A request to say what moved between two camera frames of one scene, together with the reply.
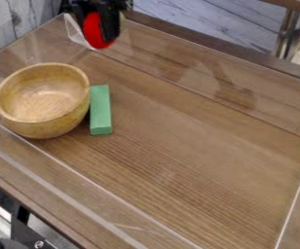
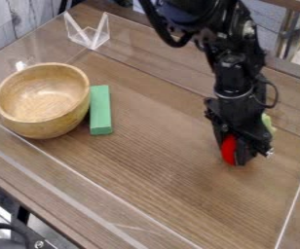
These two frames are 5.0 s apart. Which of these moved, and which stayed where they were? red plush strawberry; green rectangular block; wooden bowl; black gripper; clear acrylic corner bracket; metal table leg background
Moved: black gripper; red plush strawberry
Stayed: green rectangular block; wooden bowl; clear acrylic corner bracket; metal table leg background
